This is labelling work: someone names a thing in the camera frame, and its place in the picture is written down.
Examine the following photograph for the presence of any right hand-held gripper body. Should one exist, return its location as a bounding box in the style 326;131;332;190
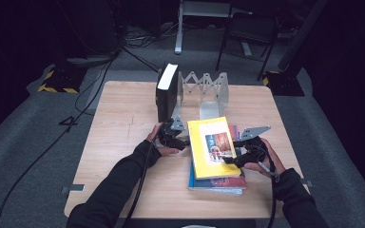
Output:
237;125;272;169

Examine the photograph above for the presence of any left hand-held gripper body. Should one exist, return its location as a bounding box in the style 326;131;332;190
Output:
156;115;187;147

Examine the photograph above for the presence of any red illustrated cover book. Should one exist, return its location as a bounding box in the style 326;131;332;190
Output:
194;123;249;190

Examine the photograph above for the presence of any yellow cover book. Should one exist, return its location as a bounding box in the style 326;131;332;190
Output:
186;116;242;181

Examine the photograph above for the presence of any blue cover book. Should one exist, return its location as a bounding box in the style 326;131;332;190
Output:
187;161;245;197

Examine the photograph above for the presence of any expandable metal bookend rack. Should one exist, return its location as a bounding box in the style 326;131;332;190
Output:
171;71;230;122

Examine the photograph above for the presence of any black hardcover book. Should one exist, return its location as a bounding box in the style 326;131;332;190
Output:
155;63;181;124

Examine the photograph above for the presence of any person's left hand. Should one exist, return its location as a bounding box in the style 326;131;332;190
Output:
144;122;181;157

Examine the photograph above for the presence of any person's right hand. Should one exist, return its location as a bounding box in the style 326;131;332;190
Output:
243;137;288;179

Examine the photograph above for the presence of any black yellow striped stand base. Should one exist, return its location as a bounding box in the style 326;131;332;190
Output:
261;69;306;98
37;65;88;95

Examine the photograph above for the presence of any black folding chair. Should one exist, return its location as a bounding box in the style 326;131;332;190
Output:
215;11;280;82

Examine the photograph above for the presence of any grey slanted stand pole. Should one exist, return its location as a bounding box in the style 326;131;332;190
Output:
277;0;330;72

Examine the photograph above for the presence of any dark equipment cabinet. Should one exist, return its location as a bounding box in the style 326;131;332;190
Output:
55;0;123;63

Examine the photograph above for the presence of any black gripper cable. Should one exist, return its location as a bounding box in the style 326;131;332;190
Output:
258;160;279;228
120;141;160;228

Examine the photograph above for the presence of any looped black floor cable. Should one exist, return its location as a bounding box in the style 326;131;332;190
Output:
74;58;117;117

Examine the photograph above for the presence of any tangle of floor cables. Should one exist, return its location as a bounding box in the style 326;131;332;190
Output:
120;22;180;50

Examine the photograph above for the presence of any white desk leg frame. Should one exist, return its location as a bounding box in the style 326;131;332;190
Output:
174;0;233;55

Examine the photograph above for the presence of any long black floor cable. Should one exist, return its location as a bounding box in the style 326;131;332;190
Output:
0;47;123;228

